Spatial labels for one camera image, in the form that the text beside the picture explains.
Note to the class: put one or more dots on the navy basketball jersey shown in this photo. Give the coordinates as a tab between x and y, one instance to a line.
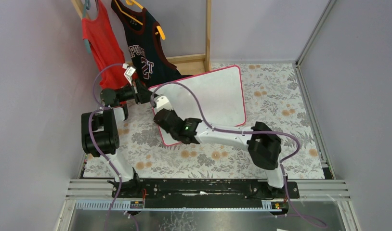
144	45

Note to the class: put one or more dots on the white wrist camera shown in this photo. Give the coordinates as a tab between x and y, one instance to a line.
129	72
162	102

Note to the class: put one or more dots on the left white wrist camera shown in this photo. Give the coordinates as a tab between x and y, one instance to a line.
129	72

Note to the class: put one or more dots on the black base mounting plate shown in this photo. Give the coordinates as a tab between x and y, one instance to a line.
226	192

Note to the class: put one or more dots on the wooden clothes rack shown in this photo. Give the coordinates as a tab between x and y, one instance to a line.
186	64

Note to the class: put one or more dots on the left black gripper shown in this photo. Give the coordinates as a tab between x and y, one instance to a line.
137	92

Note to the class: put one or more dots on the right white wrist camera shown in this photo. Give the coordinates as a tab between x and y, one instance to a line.
162	102

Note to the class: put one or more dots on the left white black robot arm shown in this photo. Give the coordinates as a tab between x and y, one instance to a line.
99	130

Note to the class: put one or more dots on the floral table mat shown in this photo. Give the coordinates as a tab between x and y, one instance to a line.
272	96

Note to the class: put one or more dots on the red tank top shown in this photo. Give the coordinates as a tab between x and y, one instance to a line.
109	57

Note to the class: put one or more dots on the white slotted cable duct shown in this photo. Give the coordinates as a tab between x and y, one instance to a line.
131	205

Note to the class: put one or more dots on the pink-framed whiteboard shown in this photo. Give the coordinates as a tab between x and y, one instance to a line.
216	97

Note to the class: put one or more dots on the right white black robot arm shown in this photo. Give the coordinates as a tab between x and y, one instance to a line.
262	144

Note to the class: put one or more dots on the aluminium frame rail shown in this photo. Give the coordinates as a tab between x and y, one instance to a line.
327	10

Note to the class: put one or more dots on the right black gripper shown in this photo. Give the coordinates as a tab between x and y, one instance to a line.
161	117

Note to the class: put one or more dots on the teal clothes hanger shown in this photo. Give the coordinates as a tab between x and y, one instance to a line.
86	41

